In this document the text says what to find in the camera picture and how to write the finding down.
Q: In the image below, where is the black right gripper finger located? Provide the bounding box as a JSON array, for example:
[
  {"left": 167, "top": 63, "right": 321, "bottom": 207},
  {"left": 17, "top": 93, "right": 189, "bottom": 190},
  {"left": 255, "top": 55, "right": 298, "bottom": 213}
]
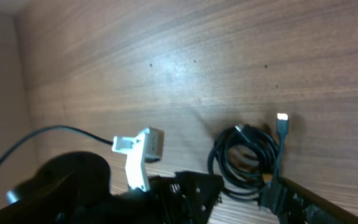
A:
[{"left": 259, "top": 177, "right": 358, "bottom": 224}]

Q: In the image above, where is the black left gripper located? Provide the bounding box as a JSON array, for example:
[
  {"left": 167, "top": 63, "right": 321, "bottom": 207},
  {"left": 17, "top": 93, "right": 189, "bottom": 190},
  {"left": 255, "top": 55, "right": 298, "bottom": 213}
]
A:
[{"left": 114, "top": 171, "right": 224, "bottom": 224}]

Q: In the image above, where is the black usb cable bundle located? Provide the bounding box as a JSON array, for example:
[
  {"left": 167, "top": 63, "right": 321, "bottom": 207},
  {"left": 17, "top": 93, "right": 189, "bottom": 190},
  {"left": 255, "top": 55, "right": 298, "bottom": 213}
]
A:
[{"left": 207, "top": 112, "right": 290, "bottom": 203}]

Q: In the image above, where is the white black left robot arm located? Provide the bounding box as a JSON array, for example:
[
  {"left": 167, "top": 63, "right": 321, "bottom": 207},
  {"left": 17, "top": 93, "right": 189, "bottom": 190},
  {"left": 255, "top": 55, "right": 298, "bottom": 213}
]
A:
[{"left": 0, "top": 152, "right": 224, "bottom": 223}]

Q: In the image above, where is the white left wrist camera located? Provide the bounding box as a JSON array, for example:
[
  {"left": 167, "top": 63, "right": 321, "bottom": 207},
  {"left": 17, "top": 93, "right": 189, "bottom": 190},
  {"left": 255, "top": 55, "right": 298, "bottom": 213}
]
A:
[{"left": 112, "top": 127, "right": 164, "bottom": 192}]

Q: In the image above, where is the black left camera cable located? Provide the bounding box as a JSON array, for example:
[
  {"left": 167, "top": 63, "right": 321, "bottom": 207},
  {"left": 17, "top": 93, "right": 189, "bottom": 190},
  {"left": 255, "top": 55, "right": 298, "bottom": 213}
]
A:
[{"left": 0, "top": 124, "right": 114, "bottom": 189}]

